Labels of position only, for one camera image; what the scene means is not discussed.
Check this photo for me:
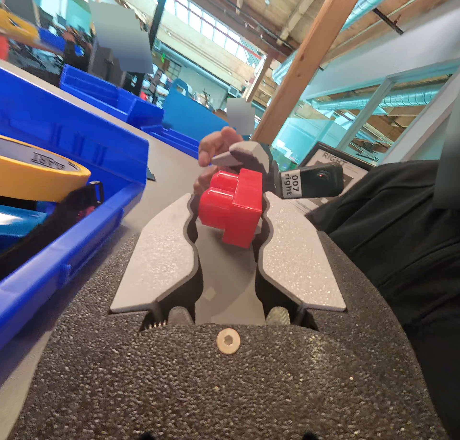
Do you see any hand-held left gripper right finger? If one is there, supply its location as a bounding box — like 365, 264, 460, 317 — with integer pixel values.
252, 191, 348, 316

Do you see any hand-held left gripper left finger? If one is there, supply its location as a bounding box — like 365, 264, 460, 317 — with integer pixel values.
109, 193, 203, 316

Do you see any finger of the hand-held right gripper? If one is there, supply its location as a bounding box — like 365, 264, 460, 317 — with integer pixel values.
229, 141, 274, 182
211, 151, 246, 168

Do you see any red toy block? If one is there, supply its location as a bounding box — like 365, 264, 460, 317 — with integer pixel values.
198, 168, 264, 249

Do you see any blue plastic bin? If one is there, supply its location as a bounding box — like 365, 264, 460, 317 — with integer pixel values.
0, 66, 150, 351

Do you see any person's right hand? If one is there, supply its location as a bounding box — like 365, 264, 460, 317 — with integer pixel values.
193, 127, 246, 195

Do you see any black framed sign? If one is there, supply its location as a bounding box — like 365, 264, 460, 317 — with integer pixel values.
287, 142, 375, 214

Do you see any flat blue bin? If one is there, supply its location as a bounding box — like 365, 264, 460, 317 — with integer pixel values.
140, 124, 200, 160

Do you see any person's black jacket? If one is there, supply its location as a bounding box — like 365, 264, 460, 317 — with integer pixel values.
305, 160, 460, 440

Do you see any blue storage bin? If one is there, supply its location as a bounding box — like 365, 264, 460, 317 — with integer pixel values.
59, 64, 164, 128

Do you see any yellow tape roll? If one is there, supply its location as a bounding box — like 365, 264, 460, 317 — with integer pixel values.
0, 135, 92, 203

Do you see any light blue block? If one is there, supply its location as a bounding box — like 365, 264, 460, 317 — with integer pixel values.
0, 204, 49, 254

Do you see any black steel column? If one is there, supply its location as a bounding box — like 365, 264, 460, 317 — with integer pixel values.
148, 0, 172, 49

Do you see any blue panel with handle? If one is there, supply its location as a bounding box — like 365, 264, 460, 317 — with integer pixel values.
162, 79, 230, 142

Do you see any black strap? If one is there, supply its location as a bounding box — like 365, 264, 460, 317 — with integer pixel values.
0, 181, 105, 280

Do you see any wooden post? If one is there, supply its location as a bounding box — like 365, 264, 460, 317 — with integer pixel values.
252, 0, 371, 146

